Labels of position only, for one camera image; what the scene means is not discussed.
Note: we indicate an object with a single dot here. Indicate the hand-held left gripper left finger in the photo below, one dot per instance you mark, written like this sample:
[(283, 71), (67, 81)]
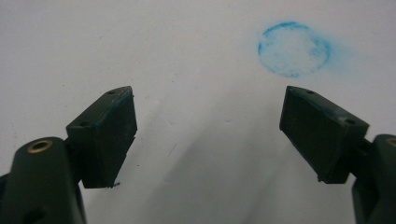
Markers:
[(104, 140)]

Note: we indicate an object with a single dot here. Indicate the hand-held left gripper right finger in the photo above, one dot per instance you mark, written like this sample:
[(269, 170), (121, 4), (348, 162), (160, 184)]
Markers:
[(320, 133)]

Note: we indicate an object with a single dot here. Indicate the large white board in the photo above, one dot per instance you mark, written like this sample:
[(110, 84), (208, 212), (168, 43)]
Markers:
[(186, 62)]

